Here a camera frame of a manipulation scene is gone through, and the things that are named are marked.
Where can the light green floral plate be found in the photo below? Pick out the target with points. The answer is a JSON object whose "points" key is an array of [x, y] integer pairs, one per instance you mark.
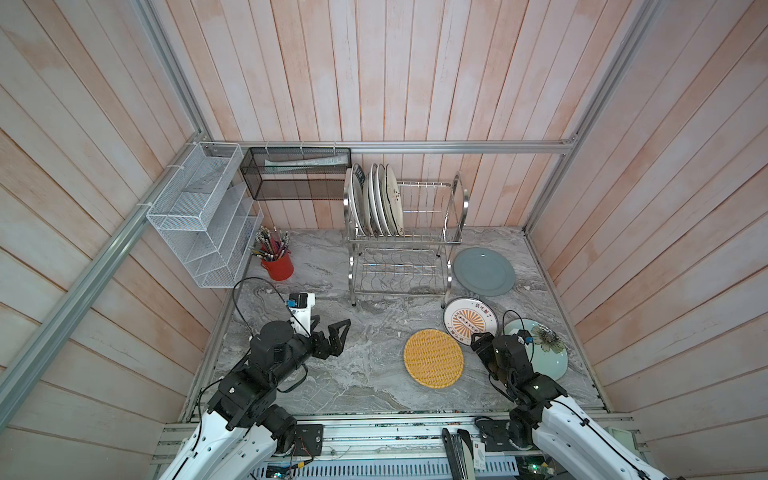
{"points": [[546, 349]]}

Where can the cream floral plate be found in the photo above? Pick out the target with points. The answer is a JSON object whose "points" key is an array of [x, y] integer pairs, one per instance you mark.
{"points": [[395, 201]]}

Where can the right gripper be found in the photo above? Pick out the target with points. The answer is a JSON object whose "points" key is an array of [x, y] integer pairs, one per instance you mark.
{"points": [[481, 340]]}

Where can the green rim white plate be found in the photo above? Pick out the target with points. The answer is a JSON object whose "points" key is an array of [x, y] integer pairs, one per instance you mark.
{"points": [[356, 201]]}

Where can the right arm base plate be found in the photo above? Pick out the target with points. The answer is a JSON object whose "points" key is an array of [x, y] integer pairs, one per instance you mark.
{"points": [[498, 435]]}

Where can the large orange sunburst plate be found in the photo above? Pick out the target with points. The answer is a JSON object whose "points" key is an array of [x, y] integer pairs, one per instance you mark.
{"points": [[372, 193]]}

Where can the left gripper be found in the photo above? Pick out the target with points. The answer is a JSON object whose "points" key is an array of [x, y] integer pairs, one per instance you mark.
{"points": [[336, 344]]}

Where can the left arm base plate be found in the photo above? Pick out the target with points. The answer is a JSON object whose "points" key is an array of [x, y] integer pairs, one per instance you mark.
{"points": [[307, 440]]}

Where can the black mesh wall basket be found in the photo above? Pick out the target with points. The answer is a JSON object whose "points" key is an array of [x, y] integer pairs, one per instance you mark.
{"points": [[295, 173]]}

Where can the yellow woven round plate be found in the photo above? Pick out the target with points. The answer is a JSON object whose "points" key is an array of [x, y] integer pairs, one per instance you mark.
{"points": [[433, 359]]}

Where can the steel two-tier dish rack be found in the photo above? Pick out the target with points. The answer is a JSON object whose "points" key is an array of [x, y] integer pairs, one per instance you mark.
{"points": [[420, 262]]}

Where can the white plate green characters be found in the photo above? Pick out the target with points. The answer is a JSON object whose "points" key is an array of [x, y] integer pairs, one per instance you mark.
{"points": [[385, 205]]}

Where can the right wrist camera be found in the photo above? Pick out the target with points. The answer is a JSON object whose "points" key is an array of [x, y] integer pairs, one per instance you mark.
{"points": [[526, 336]]}

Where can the grey-green round plate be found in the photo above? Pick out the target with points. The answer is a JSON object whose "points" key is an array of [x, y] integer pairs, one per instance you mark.
{"points": [[484, 271]]}

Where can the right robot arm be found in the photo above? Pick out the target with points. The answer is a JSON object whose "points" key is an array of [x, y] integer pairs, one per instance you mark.
{"points": [[546, 417]]}

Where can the black round plate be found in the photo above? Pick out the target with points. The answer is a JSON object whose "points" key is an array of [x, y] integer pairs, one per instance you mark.
{"points": [[368, 223]]}

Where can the red pencil cup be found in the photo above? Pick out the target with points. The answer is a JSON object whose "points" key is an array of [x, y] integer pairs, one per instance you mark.
{"points": [[279, 269]]}

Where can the small orange sunburst plate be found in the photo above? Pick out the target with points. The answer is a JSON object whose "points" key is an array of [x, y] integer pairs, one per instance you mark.
{"points": [[464, 317]]}

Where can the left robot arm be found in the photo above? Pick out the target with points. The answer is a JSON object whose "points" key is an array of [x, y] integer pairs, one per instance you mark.
{"points": [[242, 426]]}

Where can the white wire wall shelf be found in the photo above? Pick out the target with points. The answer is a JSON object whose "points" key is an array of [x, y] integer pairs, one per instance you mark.
{"points": [[206, 217]]}

